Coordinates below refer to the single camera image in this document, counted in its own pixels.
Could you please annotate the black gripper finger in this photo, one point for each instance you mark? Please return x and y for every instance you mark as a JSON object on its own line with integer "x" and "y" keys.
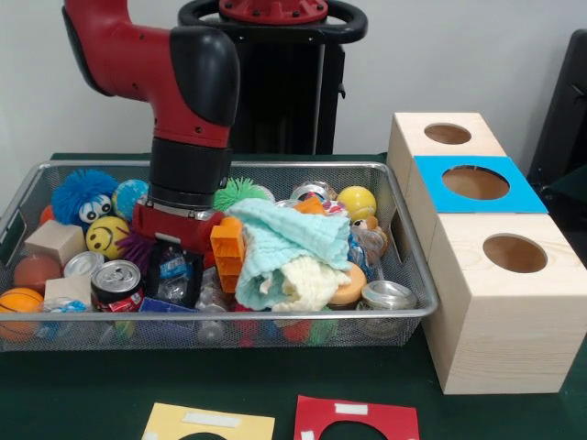
{"x": 154, "y": 270}
{"x": 195, "y": 279}

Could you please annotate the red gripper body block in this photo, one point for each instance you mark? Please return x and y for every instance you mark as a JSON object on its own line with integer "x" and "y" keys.
{"x": 183, "y": 227}

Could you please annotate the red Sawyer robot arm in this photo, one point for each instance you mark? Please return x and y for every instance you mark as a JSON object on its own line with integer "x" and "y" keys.
{"x": 137, "y": 55}

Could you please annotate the yellow card with round hole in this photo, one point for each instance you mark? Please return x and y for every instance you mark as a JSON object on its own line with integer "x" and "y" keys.
{"x": 160, "y": 421}

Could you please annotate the red card with round hole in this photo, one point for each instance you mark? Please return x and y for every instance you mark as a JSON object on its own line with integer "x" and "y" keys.
{"x": 312, "y": 417}

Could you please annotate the wooden box with three holes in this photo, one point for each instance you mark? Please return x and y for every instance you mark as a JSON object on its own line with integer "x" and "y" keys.
{"x": 504, "y": 330}

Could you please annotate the purple spiky ball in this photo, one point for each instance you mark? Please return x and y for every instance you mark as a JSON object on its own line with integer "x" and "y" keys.
{"x": 133, "y": 249}

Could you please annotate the orange toy building brick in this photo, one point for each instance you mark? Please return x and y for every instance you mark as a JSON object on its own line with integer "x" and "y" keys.
{"x": 227, "y": 247}

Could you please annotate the yellow smiley face ball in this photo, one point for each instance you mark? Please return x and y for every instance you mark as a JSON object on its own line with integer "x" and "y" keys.
{"x": 107, "y": 238}

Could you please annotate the green fuzzy ball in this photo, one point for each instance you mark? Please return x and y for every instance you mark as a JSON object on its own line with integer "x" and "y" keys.
{"x": 243, "y": 192}

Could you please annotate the mint green cloth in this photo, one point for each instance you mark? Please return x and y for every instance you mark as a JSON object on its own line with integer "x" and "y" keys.
{"x": 284, "y": 234}

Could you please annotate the plain wooden block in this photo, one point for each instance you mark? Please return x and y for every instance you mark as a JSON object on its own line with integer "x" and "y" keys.
{"x": 52, "y": 240}

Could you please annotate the blue fuzzy ball with eyes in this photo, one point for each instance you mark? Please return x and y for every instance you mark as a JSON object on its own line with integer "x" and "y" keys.
{"x": 78, "y": 192}

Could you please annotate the brown ball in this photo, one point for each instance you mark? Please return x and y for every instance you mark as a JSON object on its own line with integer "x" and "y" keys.
{"x": 36, "y": 272}

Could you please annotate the orange basketball toy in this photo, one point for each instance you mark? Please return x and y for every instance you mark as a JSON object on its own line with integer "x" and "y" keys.
{"x": 20, "y": 302}

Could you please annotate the plain yellow ball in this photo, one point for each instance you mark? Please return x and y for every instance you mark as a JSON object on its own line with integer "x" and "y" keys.
{"x": 357, "y": 201}

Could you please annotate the black chair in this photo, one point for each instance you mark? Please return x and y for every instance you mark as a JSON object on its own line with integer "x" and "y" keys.
{"x": 564, "y": 114}

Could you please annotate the black pedestal with red base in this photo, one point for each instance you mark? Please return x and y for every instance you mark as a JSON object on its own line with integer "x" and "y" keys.
{"x": 284, "y": 91}

